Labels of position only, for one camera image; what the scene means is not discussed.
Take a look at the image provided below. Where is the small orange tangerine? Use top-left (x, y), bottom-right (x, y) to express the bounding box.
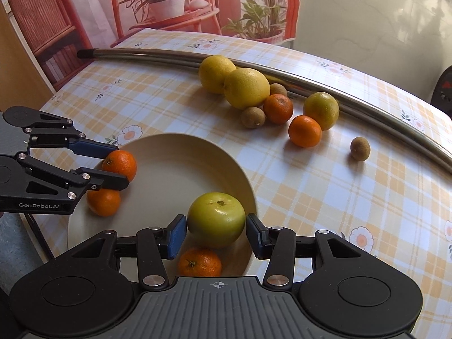
top-left (101, 150), bottom-right (137, 182)

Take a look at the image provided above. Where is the green-yellow citrus fruit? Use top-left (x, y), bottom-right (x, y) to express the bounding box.
top-left (187, 192), bottom-right (246, 249)

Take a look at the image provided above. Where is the beige round plate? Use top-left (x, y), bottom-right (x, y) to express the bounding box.
top-left (66, 132), bottom-right (258, 278)

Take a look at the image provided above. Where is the brown kiwi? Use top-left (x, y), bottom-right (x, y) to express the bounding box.
top-left (350, 137), bottom-right (371, 162)
top-left (270, 83), bottom-right (288, 96)
top-left (241, 107), bottom-right (266, 129)

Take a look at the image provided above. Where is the round yellow lemon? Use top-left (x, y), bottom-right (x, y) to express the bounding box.
top-left (224, 68), bottom-right (270, 110)

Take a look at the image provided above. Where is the orange plaid floral tablecloth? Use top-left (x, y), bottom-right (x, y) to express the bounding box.
top-left (41, 29), bottom-right (451, 338)

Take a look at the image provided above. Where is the printed red room backdrop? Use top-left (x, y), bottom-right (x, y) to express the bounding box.
top-left (3, 0), bottom-right (300, 89)

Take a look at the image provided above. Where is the large yellow lemon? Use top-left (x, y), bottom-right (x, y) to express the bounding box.
top-left (198, 55), bottom-right (237, 95)

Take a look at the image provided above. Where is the long steel pole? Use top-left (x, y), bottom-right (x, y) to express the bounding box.
top-left (77, 48), bottom-right (451, 172)

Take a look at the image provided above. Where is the black exercise bike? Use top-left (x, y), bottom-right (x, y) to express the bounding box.
top-left (431, 66), bottom-right (452, 118)

